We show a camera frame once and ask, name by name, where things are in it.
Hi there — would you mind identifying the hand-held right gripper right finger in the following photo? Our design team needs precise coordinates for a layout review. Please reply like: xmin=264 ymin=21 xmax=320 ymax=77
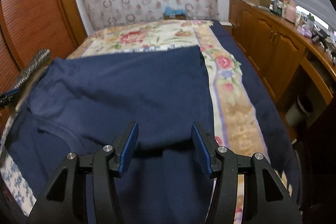
xmin=191 ymin=122 xmax=302 ymax=224

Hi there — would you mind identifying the black spare gripper tool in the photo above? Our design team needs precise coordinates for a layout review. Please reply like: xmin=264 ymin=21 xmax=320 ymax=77
xmin=312 ymin=30 xmax=331 ymax=48

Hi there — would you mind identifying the pink floral blanket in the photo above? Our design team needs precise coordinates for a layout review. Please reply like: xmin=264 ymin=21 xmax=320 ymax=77
xmin=67 ymin=20 xmax=294 ymax=224

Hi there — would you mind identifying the navy printed t-shirt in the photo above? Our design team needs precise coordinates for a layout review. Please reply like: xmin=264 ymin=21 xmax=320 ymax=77
xmin=5 ymin=46 xmax=218 ymax=224

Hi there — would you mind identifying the wooden side cabinet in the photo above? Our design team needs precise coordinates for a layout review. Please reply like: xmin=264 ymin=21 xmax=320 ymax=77
xmin=228 ymin=0 xmax=336 ymax=140

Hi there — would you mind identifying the purple plastic item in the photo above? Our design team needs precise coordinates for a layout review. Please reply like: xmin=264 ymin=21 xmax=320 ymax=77
xmin=298 ymin=24 xmax=313 ymax=38

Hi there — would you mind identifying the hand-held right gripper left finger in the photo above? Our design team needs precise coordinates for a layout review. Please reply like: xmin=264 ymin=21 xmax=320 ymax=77
xmin=26 ymin=120 xmax=139 ymax=224

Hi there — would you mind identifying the ring-patterned dark pillow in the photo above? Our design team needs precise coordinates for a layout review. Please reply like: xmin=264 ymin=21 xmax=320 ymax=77
xmin=14 ymin=49 xmax=51 ymax=89

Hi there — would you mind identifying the white trash bin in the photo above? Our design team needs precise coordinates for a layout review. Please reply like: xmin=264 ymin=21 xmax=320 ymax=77
xmin=285 ymin=95 xmax=314 ymax=127

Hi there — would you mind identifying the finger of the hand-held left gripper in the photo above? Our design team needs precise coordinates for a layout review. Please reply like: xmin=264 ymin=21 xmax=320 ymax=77
xmin=0 ymin=90 xmax=20 ymax=109

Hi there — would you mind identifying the wooden louvered wardrobe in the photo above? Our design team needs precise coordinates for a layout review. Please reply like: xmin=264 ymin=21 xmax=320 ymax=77
xmin=0 ymin=0 xmax=88 ymax=109

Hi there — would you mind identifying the cardboard box with blue bag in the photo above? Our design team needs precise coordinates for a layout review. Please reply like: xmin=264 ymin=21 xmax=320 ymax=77
xmin=163 ymin=6 xmax=187 ymax=20

